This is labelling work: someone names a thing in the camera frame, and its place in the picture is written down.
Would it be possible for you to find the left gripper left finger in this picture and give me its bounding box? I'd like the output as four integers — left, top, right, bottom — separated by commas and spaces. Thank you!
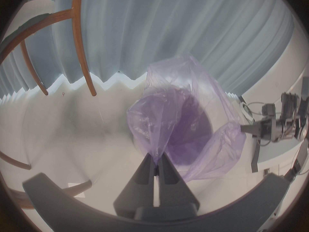
113, 152, 155, 218

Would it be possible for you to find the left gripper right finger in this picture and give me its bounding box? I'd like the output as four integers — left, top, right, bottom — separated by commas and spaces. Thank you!
158, 151, 200, 209

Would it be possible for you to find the purple plastic bag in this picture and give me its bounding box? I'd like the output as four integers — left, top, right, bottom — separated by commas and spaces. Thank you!
127, 53, 247, 183

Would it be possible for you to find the white trash bin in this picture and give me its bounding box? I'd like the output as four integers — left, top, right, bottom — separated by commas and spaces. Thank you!
134, 86, 215, 169

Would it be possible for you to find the pale blue curtain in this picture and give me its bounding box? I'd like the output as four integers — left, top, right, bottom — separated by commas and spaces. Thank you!
0, 0, 297, 100

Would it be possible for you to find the white cushioned wooden chair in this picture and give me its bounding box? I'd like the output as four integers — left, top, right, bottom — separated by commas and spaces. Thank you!
0, 0, 97, 210

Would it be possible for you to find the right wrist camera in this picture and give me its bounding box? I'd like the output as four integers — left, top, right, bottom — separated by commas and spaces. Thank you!
262, 103, 276, 117

